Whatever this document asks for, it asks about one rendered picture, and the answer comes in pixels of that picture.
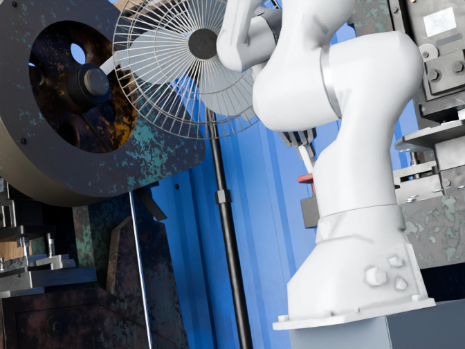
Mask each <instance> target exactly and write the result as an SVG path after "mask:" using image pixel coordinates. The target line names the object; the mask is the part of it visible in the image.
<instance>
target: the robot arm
mask: <svg viewBox="0 0 465 349"><path fill-rule="evenodd" d="M265 1H266V0H228V3H227V7H226V13H225V16H224V22H223V25H222V28H221V31H220V33H219V36H218V38H217V52H218V55H219V59H220V60H221V62H222V64H223V66H224V67H226V68H228V69H230V70H231V71H236V72H238V73H243V72H244V71H246V70H248V69H249V68H251V67H252V69H253V72H252V77H253V79H254V82H255V83H254V85H253V109H254V112H255V113H256V114H257V116H258V117H259V119H260V120H261V121H262V123H263V124H264V126H265V127H267V128H269V129H271V130H272V131H274V132H277V133H278V134H279V135H280V137H281V139H282V140H283V141H284V143H285V145H286V146H287V147H288V148H290V147H294V148H295V149H296V150H297V153H298V155H299V157H300V159H301V160H304V163H305V165H306V167H307V170H308V172H309V174H310V173H312V174H313V181H314V186H315V190H316V197H317V202H318V209H319V214H320V219H319V220H318V229H317V234H316V244H317V246H316V247H315V249H314V250H313V251H312V252H311V253H310V255H309V256H308V258H307V259H306V260H305V261H304V263H303V264H302V265H301V267H300V268H299V269H298V270H297V272H296V273H295V275H294V276H293V277H292V279H290V281H289V282H288V284H287V289H288V311H289V315H283V316H278V319H279V322H277V323H273V329H274V330H287V329H295V328H309V327H316V326H322V325H333V324H338V323H347V322H351V321H358V320H362V319H368V318H372V317H377V316H383V315H387V314H394V313H398V312H405V311H409V310H415V309H420V308H424V307H430V306H435V305H436V304H435V301H434V299H433V298H428V294H427V291H426V288H425V285H424V283H423V278H422V276H421V272H420V269H419V265H418V263H417V259H416V256H415V254H414V249H413V248H412V245H411V244H410V242H409V240H408V238H407V237H406V235H405V233H404V230H406V227H405V221H404V218H403V212H402V208H401V206H397V203H396V193H395V187H394V176H393V170H392V160H391V154H390V148H391V145H392V139H393V136H394V130H395V127H396V122H397V121H398V119H399V117H400V116H401V114H402V112H403V110H404V109H405V107H406V105H407V104H408V103H409V102H410V101H411V99H412V98H413V97H414V95H415V94H416V93H417V92H418V90H419V88H420V86H421V81H422V78H423V74H424V63H423V58H422V56H421V52H420V50H419V47H418V46H417V45H416V44H415V43H414V42H413V41H412V40H411V39H410V37H409V36H408V35H406V34H405V33H402V32H401V31H399V30H398V31H392V32H386V33H376V34H370V35H364V36H361V37H357V38H354V39H350V40H347V41H344V42H340V43H337V44H333V45H331V46H329V44H330V42H331V40H332V38H333V36H334V34H335V33H336V32H337V31H338V30H339V29H340V28H341V27H342V26H343V25H344V24H345V22H346V21H347V20H348V19H349V18H350V17H351V16H352V13H353V11H354V8H355V5H356V0H282V7H283V10H282V9H280V8H278V9H270V8H267V7H266V6H265V5H264V4H263V3H264V2H265ZM340 119H342V124H341V129H340V131H339V134H338V136H337V139H336V140H335V141H334V142H333V143H332V144H331V145H329V146H328V147H327V148H326V149H324V150H323V151H322V152H321V153H320V156H319V157H318V160H317V161H316V160H315V158H314V156H315V155H316V152H315V150H314V148H313V145H312V141H313V140H314V139H315V138H316V137H317V133H316V127H317V126H320V125H324V124H327V123H330V122H333V121H336V120H340ZM298 132H299V133H298ZM301 139H302V140H301Z"/></svg>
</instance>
